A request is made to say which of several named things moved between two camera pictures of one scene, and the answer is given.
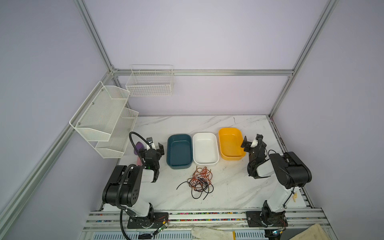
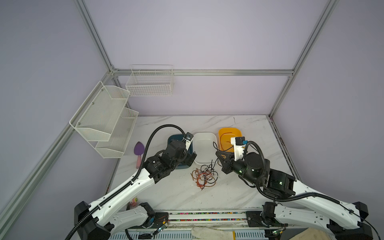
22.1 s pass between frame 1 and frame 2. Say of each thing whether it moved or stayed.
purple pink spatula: stayed
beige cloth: stayed
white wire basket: stayed
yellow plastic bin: stayed
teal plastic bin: stayed
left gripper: moved
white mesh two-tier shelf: stayed
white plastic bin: stayed
